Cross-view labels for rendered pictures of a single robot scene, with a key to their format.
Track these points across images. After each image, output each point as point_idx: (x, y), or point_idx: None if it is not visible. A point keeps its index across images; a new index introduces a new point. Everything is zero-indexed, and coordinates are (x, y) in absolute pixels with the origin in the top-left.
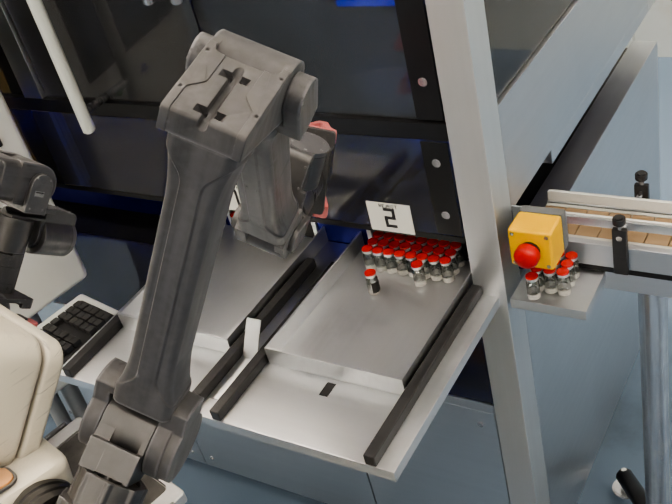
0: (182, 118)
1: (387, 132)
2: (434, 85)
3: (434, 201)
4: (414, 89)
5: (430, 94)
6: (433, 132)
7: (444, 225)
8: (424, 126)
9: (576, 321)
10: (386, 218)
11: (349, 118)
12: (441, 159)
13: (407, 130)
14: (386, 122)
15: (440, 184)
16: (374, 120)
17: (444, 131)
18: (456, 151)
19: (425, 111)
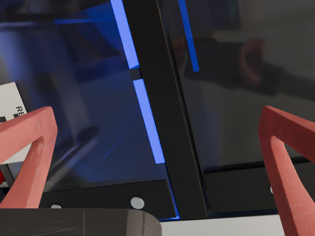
0: None
1: (164, 126)
2: (274, 204)
3: (71, 195)
4: (260, 173)
5: (256, 197)
6: (189, 200)
7: (39, 205)
8: (196, 188)
9: None
10: (2, 120)
11: (168, 50)
12: (146, 209)
13: (179, 161)
14: (183, 125)
15: (103, 205)
16: (180, 102)
17: (196, 216)
18: (168, 230)
19: (222, 188)
